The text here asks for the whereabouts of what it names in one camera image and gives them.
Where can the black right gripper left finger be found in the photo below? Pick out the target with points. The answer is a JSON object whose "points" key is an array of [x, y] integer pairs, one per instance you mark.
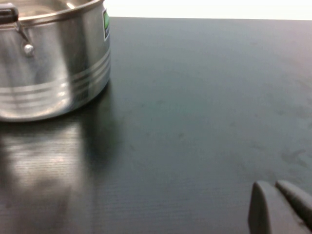
{"points": [[268, 212]]}

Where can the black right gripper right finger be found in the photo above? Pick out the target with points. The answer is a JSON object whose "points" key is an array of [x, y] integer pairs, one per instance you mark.
{"points": [[299, 200]]}

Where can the stainless steel cooking pot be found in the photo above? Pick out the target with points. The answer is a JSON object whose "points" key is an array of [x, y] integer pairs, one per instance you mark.
{"points": [[56, 61]]}

